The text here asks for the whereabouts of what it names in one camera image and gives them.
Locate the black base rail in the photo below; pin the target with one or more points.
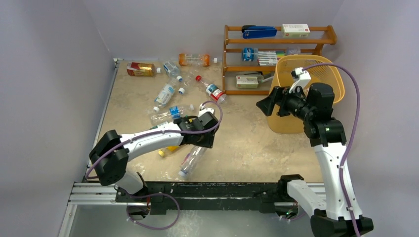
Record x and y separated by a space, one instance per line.
162 196

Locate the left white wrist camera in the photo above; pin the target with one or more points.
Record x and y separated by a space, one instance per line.
206 111

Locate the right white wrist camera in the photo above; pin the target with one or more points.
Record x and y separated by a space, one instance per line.
301 78

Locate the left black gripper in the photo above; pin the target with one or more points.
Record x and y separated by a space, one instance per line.
207 142

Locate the orange label bottle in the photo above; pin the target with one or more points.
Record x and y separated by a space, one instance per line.
203 60

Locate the yellow juice bottle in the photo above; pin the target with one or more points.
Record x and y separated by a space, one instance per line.
164 152

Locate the green label bottle green cap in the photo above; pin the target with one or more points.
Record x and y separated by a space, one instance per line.
167 123

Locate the brown tea bottle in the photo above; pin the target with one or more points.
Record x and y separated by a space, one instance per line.
142 69

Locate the red label bottle right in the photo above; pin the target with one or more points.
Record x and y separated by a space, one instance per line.
211 89

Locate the coloured marker pack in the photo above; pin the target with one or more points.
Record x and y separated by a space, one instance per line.
269 58

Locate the white green box top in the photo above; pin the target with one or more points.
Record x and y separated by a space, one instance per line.
295 31

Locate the yellow plastic bin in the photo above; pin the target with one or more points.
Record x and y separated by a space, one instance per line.
282 77

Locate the small clear jar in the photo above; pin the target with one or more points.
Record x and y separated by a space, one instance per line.
293 51

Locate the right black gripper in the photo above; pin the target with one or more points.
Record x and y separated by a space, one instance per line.
283 102

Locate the blue stapler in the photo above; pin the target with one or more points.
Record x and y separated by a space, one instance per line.
256 32

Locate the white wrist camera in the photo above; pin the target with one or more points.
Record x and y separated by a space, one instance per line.
206 111
301 78

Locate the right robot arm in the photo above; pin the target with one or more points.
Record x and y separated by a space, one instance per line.
338 214

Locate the wooden shelf rack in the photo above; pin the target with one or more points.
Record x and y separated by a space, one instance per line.
234 44

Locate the blue tape roll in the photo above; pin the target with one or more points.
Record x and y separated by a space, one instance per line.
249 54

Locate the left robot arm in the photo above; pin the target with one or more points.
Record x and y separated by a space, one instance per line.
114 151

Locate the crushed blue label bottle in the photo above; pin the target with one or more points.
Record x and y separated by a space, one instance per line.
159 115

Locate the white box lower shelf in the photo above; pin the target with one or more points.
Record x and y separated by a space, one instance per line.
243 81

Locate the white label bottle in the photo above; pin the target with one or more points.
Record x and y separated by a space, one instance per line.
168 91

